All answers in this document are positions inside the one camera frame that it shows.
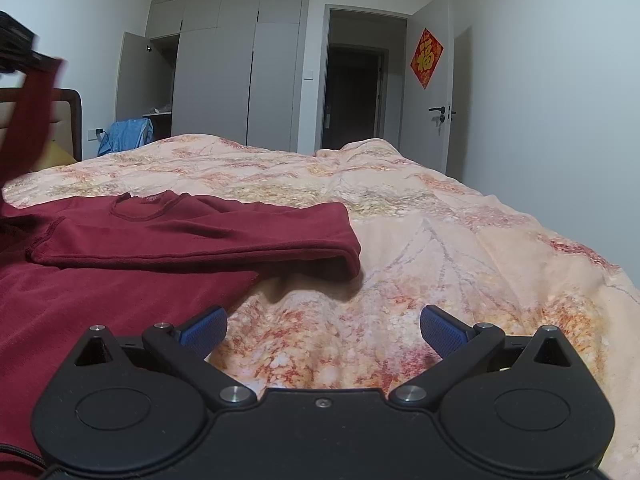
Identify brown padded headboard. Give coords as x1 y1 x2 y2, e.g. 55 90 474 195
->
0 87 83 163

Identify red diamond door decoration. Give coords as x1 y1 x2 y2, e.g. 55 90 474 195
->
410 28 445 90

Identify grey built-in wardrobe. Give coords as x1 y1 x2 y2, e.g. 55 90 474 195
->
115 0 311 153

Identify black cable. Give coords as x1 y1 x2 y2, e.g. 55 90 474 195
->
0 441 48 472

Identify yellow pillow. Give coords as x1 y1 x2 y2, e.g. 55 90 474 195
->
36 141 78 169

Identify dark red long-sleeve shirt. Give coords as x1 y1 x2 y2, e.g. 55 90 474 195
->
0 57 362 480

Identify white room door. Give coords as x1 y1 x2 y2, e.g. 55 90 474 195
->
400 0 473 179

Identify peach floral blanket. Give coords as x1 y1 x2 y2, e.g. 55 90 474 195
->
2 133 640 480

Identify blue clothing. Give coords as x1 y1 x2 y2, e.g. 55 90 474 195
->
97 118 154 157

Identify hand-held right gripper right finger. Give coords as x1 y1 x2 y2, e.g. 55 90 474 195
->
389 305 573 412

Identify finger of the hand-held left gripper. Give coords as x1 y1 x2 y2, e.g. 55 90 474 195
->
30 51 65 69

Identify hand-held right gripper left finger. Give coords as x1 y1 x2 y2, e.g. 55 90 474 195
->
74 306 258 412

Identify grey door frame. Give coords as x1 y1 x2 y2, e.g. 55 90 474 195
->
320 4 408 152

